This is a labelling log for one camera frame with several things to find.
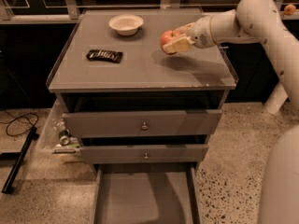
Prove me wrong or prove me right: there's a black floor cable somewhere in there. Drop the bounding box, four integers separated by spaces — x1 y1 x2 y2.
0 109 40 138

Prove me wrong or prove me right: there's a black metal stand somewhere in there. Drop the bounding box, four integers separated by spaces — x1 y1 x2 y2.
1 127 39 194

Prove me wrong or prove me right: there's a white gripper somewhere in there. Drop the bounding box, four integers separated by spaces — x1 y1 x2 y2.
164 16 216 54

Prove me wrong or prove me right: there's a grey drawer cabinet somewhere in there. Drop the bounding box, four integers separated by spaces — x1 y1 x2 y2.
46 7 239 173

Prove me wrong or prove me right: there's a grey top drawer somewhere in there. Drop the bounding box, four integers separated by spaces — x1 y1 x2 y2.
62 109 222 138

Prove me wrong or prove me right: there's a red apple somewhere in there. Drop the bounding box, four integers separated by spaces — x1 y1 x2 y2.
160 30 179 55

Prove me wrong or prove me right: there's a white paper bowl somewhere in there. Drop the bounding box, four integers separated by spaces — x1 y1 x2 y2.
108 14 144 36

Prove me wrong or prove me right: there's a clear plastic trash bin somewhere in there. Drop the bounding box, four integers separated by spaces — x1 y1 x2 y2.
36 101 82 162

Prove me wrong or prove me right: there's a grey bottom drawer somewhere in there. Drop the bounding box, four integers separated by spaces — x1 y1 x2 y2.
90 165 204 224

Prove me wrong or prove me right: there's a black candy bar wrapper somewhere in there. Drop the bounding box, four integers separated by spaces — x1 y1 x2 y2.
86 49 123 63

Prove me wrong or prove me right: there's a grey middle drawer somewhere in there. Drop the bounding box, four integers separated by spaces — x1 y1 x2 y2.
80 145 208 164

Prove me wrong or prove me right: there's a grey drawer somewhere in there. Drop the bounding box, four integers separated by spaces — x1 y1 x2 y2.
90 165 204 224
62 109 222 138
80 145 208 164

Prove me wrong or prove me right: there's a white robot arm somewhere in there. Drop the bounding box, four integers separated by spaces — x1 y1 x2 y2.
160 0 299 224

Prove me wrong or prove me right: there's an orange fruit on ledge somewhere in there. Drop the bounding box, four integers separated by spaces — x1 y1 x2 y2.
284 4 296 15

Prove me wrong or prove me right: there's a metal window railing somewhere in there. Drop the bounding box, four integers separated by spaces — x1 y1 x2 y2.
0 0 299 25

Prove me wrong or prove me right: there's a green soda can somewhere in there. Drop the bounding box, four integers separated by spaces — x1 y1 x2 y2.
59 130 70 146

